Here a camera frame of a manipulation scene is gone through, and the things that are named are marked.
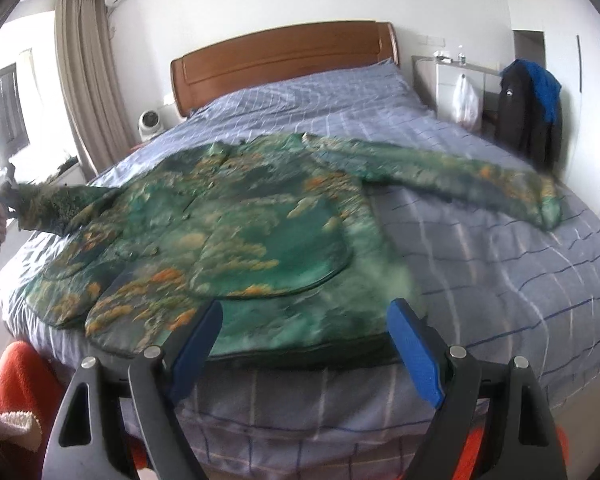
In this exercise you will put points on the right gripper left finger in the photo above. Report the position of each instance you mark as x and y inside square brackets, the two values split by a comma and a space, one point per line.
[89, 441]

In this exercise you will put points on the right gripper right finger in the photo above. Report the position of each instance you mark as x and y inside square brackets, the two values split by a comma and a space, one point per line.
[520, 439]

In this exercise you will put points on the green patterned jacket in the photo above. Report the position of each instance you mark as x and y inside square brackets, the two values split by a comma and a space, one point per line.
[278, 229]

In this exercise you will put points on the black and blue hanging clothes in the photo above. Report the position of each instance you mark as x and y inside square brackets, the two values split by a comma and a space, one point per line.
[529, 120]

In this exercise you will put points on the blue checked bed cover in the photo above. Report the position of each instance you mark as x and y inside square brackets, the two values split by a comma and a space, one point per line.
[497, 286]

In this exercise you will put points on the beige curtain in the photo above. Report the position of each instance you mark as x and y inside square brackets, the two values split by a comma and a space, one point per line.
[89, 85]

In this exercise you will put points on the orange red trousers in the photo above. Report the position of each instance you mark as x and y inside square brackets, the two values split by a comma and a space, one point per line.
[30, 397]

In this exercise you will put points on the small white fan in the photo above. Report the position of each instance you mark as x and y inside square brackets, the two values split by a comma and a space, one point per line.
[150, 125]

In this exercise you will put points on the brown wooden headboard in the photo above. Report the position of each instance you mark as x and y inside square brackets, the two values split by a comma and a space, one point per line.
[278, 54]

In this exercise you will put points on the white plastic bag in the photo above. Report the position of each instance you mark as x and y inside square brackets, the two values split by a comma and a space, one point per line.
[466, 109]

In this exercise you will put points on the white bedside desk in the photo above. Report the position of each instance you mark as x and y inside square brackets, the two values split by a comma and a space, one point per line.
[434, 81]

